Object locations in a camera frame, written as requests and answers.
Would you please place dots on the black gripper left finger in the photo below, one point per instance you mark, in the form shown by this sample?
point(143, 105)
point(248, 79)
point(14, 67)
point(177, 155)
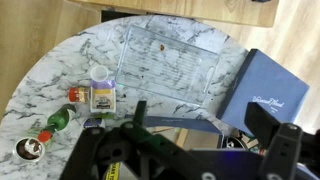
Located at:
point(140, 151)

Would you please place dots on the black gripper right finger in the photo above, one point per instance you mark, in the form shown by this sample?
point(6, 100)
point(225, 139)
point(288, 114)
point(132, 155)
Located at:
point(291, 152)

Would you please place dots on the clear plastic storage container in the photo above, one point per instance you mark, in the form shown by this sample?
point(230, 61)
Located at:
point(155, 63)

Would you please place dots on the blue cardboard box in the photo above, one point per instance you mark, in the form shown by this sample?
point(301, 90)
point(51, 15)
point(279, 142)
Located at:
point(200, 134)

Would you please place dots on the yellow labelled packet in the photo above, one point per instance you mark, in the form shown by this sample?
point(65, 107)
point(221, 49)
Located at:
point(113, 172)

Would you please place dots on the small blue labelled packet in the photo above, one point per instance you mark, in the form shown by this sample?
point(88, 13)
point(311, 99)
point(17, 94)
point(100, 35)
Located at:
point(93, 122)

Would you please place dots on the white bottle purple cap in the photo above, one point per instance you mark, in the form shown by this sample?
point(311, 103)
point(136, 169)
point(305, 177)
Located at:
point(103, 91)

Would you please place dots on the green glass bottle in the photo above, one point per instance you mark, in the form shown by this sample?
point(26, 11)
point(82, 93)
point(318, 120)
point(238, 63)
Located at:
point(57, 122)

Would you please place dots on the open tin can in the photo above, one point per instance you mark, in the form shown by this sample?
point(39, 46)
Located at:
point(29, 149)

